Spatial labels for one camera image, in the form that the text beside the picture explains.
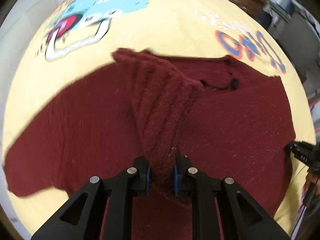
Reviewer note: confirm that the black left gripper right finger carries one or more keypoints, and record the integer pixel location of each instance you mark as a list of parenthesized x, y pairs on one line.
[(180, 167)]

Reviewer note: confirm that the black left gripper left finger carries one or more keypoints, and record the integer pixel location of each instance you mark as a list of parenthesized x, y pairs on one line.
[(142, 179)]

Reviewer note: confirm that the dark red knit sweater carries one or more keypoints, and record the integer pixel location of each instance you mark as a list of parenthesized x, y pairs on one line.
[(226, 117)]

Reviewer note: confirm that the person's right hand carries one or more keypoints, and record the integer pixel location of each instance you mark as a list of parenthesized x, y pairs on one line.
[(311, 188)]

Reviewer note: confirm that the yellow dino print bedspread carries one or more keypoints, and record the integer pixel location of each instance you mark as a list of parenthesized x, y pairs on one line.
[(81, 36)]

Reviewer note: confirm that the cardboard boxes pile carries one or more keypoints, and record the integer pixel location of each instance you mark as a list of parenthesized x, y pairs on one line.
[(290, 22)]

